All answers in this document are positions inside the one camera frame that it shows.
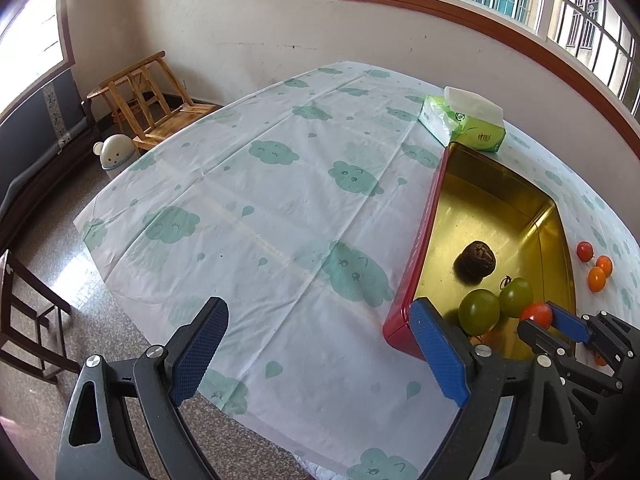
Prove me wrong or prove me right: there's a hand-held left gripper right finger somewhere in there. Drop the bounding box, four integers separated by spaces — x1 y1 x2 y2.
409 297 593 480

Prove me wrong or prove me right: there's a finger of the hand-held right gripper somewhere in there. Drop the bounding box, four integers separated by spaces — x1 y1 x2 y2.
546 301 640 361
517 319 623 393

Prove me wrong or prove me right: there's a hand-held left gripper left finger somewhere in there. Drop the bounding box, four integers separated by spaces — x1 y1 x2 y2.
56 296 230 480

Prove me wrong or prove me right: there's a green tomato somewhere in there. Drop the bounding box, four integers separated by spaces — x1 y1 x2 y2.
458 289 501 336
498 275 534 318

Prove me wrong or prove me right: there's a dark brown mangosteen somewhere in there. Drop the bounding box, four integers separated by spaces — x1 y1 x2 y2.
453 241 497 286

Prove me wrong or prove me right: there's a dark red tin box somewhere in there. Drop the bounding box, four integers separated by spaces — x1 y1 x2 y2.
382 141 577 361

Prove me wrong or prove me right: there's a dark wooden chair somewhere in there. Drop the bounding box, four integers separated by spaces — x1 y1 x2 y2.
0 249 81 386

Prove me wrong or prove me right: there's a cloud-print tablecloth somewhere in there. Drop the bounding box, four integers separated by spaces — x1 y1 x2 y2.
74 60 640 480

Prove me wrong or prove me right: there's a green tissue pack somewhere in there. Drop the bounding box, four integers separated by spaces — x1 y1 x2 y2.
418 86 507 154

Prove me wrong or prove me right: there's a white bear-shaped trash bin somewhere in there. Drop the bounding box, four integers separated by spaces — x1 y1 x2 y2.
93 134 137 179

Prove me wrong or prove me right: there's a light wooden chair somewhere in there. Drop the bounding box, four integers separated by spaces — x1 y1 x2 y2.
86 51 223 153

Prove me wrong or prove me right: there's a brown-framed side window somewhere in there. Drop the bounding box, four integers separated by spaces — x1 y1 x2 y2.
0 0 76 121

